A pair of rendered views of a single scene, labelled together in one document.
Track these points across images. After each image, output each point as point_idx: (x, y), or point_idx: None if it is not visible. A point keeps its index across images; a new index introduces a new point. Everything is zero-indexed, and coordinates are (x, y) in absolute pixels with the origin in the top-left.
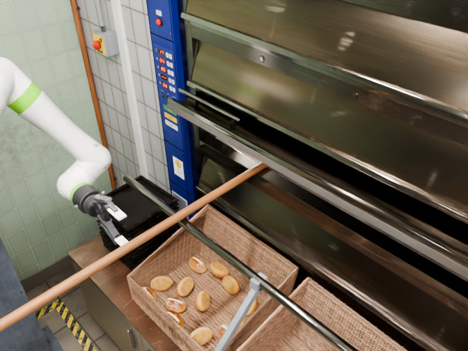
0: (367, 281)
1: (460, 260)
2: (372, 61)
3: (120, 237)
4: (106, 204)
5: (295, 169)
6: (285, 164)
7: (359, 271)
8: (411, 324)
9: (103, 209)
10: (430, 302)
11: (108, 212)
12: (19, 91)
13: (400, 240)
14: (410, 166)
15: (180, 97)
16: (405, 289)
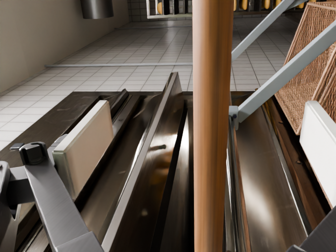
0: (271, 199)
1: (150, 120)
2: (24, 210)
3: (331, 183)
4: (25, 177)
5: (111, 208)
6: (106, 220)
7: (269, 209)
8: (275, 163)
9: (66, 207)
10: (246, 167)
11: (69, 141)
12: None
13: (152, 136)
14: (116, 183)
15: None
16: (250, 180)
